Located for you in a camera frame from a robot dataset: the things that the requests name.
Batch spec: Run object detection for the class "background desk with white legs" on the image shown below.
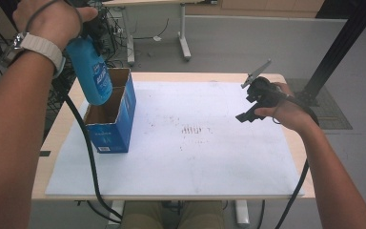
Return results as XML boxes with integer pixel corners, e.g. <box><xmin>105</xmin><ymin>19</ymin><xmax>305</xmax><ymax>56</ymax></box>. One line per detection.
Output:
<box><xmin>101</xmin><ymin>0</ymin><xmax>218</xmax><ymax>66</ymax></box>

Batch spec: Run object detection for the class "person's leg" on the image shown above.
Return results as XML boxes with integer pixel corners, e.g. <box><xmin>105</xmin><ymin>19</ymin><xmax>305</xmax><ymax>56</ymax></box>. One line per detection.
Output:
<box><xmin>185</xmin><ymin>199</ymin><xmax>228</xmax><ymax>229</ymax></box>
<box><xmin>120</xmin><ymin>199</ymin><xmax>173</xmax><ymax>229</ymax></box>

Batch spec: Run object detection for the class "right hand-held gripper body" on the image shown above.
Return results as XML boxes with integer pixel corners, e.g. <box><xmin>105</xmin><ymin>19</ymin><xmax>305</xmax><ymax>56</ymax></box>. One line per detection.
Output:
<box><xmin>240</xmin><ymin>58</ymin><xmax>284</xmax><ymax>108</ymax></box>

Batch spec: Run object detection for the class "wooden cabinet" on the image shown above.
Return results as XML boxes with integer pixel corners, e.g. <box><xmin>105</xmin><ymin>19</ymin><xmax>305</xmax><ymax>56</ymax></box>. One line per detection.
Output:
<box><xmin>185</xmin><ymin>0</ymin><xmax>327</xmax><ymax>18</ymax></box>

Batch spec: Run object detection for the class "thin grey wrist cord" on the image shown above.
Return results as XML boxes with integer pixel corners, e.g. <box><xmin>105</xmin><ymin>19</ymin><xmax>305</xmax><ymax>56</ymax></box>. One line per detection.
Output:
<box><xmin>24</xmin><ymin>0</ymin><xmax>84</xmax><ymax>34</ymax></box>

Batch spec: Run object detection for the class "dark grey floor mat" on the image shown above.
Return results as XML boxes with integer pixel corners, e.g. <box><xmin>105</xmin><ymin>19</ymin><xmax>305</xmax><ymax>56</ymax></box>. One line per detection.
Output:
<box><xmin>285</xmin><ymin>78</ymin><xmax>353</xmax><ymax>131</ymax></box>

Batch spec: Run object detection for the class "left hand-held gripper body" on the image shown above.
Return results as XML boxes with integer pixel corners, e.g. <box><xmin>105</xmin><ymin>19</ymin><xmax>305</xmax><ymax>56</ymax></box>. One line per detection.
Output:
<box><xmin>81</xmin><ymin>9</ymin><xmax>110</xmax><ymax>57</ymax></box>

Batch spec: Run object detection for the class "person's left leg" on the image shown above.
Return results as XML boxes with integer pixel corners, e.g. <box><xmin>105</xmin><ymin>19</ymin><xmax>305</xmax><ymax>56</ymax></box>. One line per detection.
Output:
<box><xmin>120</xmin><ymin>199</ymin><xmax>173</xmax><ymax>229</ymax></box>

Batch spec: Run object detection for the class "person's left hand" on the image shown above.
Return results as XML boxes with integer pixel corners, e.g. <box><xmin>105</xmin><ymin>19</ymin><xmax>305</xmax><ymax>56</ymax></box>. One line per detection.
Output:
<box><xmin>12</xmin><ymin>0</ymin><xmax>99</xmax><ymax>51</ymax></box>

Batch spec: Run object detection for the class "white table leg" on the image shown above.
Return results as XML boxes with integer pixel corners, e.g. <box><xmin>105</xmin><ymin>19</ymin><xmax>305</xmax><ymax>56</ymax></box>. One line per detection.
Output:
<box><xmin>234</xmin><ymin>199</ymin><xmax>251</xmax><ymax>227</ymax></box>
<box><xmin>108</xmin><ymin>199</ymin><xmax>126</xmax><ymax>226</ymax></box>

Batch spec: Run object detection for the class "blue bottle with white cap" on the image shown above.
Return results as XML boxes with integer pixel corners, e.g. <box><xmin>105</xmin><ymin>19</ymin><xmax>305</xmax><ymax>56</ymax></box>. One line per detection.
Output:
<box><xmin>65</xmin><ymin>36</ymin><xmax>113</xmax><ymax>107</ymax></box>

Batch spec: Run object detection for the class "blue cardboard box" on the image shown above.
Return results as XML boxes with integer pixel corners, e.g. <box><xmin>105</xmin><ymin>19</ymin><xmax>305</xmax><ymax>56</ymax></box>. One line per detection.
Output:
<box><xmin>83</xmin><ymin>67</ymin><xmax>137</xmax><ymax>155</ymax></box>

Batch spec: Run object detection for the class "wooden table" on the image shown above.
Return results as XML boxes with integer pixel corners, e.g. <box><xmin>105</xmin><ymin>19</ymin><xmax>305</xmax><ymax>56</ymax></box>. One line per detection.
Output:
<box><xmin>31</xmin><ymin>72</ymin><xmax>315</xmax><ymax>201</ymax></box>

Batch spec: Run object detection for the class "person's right hand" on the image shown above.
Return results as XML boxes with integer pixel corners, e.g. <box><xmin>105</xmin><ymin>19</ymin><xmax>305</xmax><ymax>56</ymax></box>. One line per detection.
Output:
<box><xmin>254</xmin><ymin>81</ymin><xmax>320</xmax><ymax>133</ymax></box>

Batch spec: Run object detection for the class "black metal frame post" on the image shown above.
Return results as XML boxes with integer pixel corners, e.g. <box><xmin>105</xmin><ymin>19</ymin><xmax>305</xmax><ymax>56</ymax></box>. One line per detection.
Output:
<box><xmin>301</xmin><ymin>0</ymin><xmax>366</xmax><ymax>106</ymax></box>

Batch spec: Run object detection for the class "wristwatch with beige band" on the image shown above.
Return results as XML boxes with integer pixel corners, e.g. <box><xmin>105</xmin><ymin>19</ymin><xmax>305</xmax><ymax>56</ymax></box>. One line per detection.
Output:
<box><xmin>0</xmin><ymin>31</ymin><xmax>66</xmax><ymax>79</ymax></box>

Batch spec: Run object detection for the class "black cable under table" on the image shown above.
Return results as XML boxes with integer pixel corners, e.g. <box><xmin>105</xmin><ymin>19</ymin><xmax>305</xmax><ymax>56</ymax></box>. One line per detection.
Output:
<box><xmin>256</xmin><ymin>199</ymin><xmax>267</xmax><ymax>229</ymax></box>
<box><xmin>75</xmin><ymin>199</ymin><xmax>122</xmax><ymax>225</ymax></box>

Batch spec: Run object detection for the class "black metal stand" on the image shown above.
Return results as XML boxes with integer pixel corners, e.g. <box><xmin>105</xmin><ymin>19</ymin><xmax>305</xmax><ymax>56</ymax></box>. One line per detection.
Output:
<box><xmin>0</xmin><ymin>0</ymin><xmax>22</xmax><ymax>23</ymax></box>

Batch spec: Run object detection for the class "person's right leg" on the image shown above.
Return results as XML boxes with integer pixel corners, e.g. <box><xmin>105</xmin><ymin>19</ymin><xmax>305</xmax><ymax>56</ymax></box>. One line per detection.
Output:
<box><xmin>185</xmin><ymin>199</ymin><xmax>228</xmax><ymax>229</ymax></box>

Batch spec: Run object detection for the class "thick black gripper cable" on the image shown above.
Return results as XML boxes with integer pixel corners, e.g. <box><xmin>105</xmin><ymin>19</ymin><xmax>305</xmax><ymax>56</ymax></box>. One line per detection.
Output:
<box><xmin>51</xmin><ymin>77</ymin><xmax>123</xmax><ymax>222</ymax></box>
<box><xmin>274</xmin><ymin>89</ymin><xmax>320</xmax><ymax>229</ymax></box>

